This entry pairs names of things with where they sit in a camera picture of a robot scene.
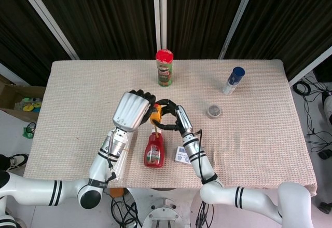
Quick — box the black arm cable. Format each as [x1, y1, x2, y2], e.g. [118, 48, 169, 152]
[191, 129, 218, 185]
[105, 131, 118, 182]

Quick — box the black floor cables tangle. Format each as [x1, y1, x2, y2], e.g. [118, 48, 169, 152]
[293, 79, 332, 153]

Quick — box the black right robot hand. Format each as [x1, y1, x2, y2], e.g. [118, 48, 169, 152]
[153, 98, 195, 136]

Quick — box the beige waffle-weave tablecloth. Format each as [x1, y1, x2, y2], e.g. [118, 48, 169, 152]
[23, 59, 319, 197]

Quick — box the red ketchup squeeze bottle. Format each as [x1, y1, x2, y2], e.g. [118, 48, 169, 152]
[144, 131, 165, 168]

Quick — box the orange box under table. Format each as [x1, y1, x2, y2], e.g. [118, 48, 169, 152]
[110, 187, 124, 198]

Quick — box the white blue printed carton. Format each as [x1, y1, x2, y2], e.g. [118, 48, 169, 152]
[173, 146, 192, 164]

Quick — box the black white shoe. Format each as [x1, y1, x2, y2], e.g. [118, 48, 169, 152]
[5, 153, 29, 171]

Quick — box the green plastic object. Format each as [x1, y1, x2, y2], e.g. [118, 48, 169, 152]
[22, 123, 37, 138]

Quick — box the white frame post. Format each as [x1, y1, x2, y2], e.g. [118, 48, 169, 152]
[17, 0, 80, 60]
[219, 0, 260, 60]
[287, 46, 332, 86]
[153, 0, 167, 55]

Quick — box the white robot torso base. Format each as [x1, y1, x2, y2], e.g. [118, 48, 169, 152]
[127, 186, 205, 228]

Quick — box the blue-capped clear bottle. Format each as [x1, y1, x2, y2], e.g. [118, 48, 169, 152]
[222, 66, 246, 96]

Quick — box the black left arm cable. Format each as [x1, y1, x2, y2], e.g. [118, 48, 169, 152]
[105, 131, 118, 182]

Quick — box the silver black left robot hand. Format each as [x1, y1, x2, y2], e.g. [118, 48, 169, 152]
[110, 89, 158, 133]

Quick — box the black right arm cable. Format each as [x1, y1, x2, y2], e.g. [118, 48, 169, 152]
[191, 129, 218, 185]

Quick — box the green Pringles can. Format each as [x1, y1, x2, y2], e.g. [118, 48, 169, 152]
[155, 49, 175, 88]

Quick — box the orange yellow toy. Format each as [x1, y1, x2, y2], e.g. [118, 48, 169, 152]
[149, 103, 163, 138]

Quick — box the brown cardboard box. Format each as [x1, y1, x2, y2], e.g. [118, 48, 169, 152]
[0, 74, 46, 122]

